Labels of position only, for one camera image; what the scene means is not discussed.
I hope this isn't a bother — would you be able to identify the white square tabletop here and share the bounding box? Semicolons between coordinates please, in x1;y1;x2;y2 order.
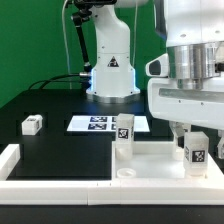
112;141;224;186

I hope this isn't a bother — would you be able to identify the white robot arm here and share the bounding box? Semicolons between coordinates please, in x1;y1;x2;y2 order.
87;0;224;159

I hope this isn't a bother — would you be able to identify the white marker sheet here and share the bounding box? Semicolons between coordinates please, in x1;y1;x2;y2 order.
67;115;150;132

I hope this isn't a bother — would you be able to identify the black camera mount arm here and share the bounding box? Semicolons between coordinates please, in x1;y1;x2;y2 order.
71;0;117;72

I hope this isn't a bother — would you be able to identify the black cable bundle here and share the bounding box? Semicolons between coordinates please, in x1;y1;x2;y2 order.
27;73;91;91

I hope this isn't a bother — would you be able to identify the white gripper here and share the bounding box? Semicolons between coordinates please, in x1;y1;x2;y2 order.
145;53;224;159

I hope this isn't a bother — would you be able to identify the white U-shaped fence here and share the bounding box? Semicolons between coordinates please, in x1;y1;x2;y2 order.
0;144;224;205

